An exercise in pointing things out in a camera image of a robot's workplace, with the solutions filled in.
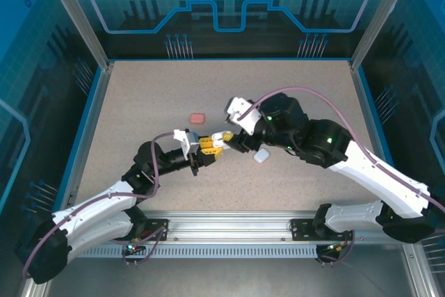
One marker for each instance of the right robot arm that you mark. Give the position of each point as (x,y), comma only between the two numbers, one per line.
(382,178)

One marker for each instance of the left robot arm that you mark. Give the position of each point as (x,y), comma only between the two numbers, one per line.
(97,206)

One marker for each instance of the pink earbud charging case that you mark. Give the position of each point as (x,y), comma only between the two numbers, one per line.
(197,118)

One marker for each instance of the grey metal shelf panel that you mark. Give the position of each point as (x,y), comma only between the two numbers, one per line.
(226,279)

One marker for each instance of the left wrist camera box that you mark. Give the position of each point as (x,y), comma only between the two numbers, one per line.
(189,142)

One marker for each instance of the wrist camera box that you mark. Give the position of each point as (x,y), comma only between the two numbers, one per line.
(189,142)
(243,112)

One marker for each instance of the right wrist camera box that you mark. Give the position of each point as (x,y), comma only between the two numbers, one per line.
(243,112)

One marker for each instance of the aluminium table side rail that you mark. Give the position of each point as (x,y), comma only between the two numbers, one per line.
(84,137)

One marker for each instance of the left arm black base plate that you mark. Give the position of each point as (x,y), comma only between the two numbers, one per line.
(159,223)

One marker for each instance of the aluminium mounting rail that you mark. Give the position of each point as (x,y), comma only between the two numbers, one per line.
(226,224)

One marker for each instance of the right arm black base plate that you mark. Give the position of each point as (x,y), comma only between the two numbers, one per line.
(300,231)

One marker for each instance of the aluminium frame post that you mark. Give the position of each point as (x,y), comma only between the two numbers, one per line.
(382,15)
(78,15)

